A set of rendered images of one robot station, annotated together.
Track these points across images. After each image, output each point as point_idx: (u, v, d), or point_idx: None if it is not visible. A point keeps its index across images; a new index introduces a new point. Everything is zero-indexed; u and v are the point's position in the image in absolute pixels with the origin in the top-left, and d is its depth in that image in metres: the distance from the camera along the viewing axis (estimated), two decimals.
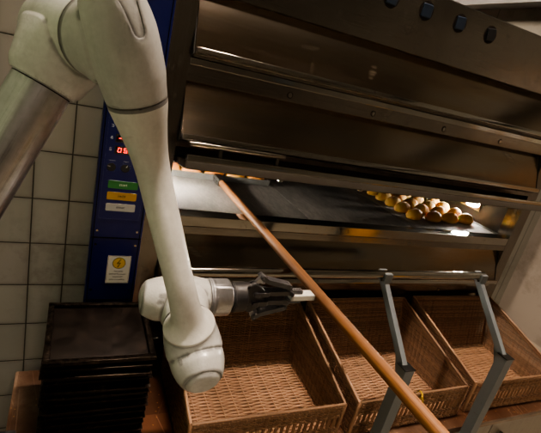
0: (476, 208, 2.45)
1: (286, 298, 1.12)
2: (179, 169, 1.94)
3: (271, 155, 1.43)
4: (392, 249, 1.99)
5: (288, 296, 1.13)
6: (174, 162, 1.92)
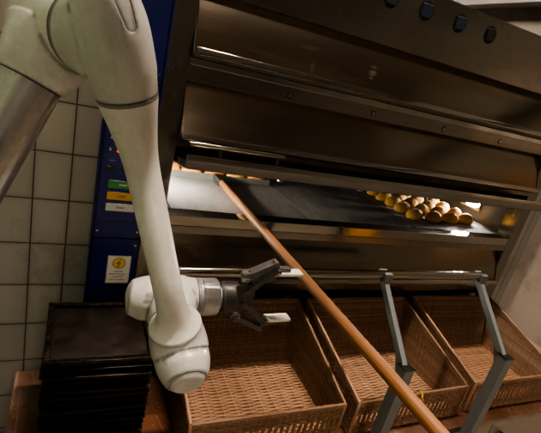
0: (476, 208, 2.45)
1: (262, 320, 1.12)
2: (179, 169, 1.94)
3: (271, 155, 1.43)
4: (392, 249, 1.99)
5: (264, 318, 1.13)
6: (174, 162, 1.92)
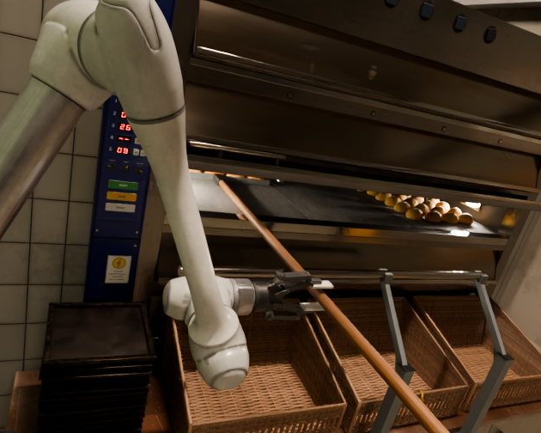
0: (476, 208, 2.45)
1: (299, 308, 1.15)
2: None
3: (271, 155, 1.43)
4: (392, 249, 1.99)
5: (300, 307, 1.16)
6: None
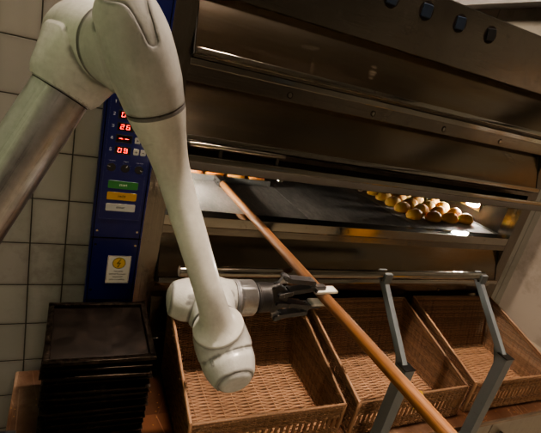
0: (476, 208, 2.45)
1: (306, 303, 1.13)
2: None
3: (271, 155, 1.43)
4: (392, 249, 1.99)
5: (308, 301, 1.14)
6: None
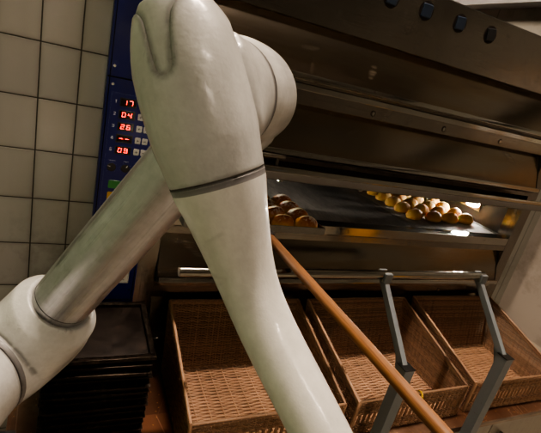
0: (476, 208, 2.45)
1: None
2: None
3: (271, 155, 1.43)
4: (392, 249, 1.99)
5: None
6: None
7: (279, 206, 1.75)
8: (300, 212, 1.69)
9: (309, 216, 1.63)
